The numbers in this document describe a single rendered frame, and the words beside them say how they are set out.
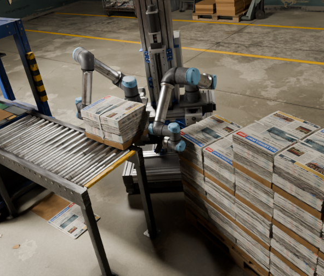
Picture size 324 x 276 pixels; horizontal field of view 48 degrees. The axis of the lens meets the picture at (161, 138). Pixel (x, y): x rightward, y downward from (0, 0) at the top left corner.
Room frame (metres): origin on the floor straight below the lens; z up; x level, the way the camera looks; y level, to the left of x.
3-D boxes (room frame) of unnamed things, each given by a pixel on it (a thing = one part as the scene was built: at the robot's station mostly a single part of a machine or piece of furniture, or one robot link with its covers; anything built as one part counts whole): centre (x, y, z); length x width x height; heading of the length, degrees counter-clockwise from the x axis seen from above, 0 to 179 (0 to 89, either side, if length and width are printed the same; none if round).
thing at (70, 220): (2.35, 0.84, 0.01); 0.37 x 0.28 x 0.01; 47
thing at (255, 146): (1.64, -0.62, 0.95); 0.38 x 0.29 x 0.23; 120
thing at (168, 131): (2.04, -0.07, 0.91); 0.11 x 0.08 x 0.11; 60
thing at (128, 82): (2.74, 0.19, 0.98); 0.13 x 0.12 x 0.14; 27
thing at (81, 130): (2.50, 0.65, 0.74); 1.34 x 0.05 x 0.12; 47
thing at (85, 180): (1.93, 0.39, 0.77); 0.47 x 0.05 x 0.05; 137
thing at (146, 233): (2.07, 0.18, 0.01); 0.14 x 0.14 x 0.01; 47
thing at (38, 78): (3.09, 1.01, 1.05); 0.05 x 0.05 x 0.45; 47
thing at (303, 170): (1.38, -0.76, 0.95); 0.38 x 0.29 x 0.23; 119
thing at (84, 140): (2.19, 0.68, 0.77); 0.47 x 0.05 x 0.05; 137
